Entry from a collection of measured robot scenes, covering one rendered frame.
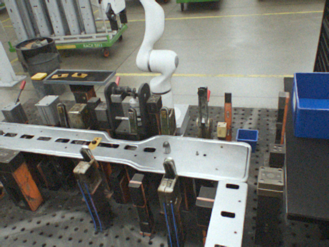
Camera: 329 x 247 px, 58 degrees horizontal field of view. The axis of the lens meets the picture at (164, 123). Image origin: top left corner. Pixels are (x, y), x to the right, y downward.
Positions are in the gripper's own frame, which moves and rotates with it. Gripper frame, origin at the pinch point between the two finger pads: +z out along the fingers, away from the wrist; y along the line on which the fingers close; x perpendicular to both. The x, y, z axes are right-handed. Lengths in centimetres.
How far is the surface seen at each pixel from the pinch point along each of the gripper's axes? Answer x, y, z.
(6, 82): -321, -206, 142
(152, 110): 11.5, 6.9, 37.0
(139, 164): 14, 35, 45
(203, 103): 35.9, 9.9, 30.0
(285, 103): 67, 11, 28
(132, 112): 3.8, 11.7, 35.6
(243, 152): 53, 21, 45
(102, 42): -200, -308, 118
